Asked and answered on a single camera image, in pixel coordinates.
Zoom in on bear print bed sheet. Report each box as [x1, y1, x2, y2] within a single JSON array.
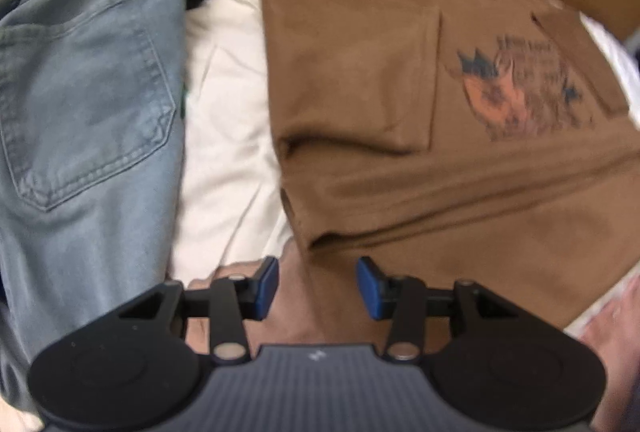
[[0, 0, 640, 432]]

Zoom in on light blue jeans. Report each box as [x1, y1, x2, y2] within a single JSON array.
[[0, 0, 196, 413]]

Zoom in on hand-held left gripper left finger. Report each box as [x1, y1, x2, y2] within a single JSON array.
[[117, 256, 280, 365]]

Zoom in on brown printed t-shirt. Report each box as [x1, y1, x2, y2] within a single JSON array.
[[257, 0, 640, 353]]

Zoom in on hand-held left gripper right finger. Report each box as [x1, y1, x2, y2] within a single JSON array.
[[356, 256, 521, 363]]

